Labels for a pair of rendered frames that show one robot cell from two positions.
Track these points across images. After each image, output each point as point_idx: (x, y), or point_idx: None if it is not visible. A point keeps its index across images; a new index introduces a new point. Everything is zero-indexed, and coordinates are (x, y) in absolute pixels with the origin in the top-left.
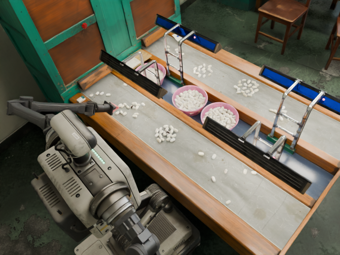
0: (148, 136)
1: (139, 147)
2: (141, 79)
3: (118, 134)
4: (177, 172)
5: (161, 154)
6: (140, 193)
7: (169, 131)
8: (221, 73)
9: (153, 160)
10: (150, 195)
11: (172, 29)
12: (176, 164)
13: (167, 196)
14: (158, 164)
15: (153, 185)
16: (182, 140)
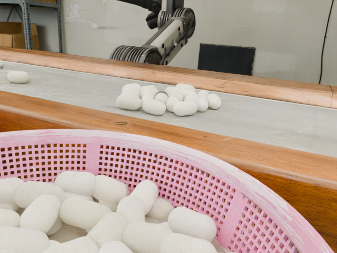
0: (233, 101)
1: (228, 76)
2: None
3: (333, 87)
4: (96, 61)
5: (157, 84)
6: (160, 40)
7: (156, 95)
8: None
9: (169, 68)
10: (143, 44)
11: None
12: (103, 77)
13: (110, 55)
14: (151, 66)
15: (143, 50)
16: (91, 96)
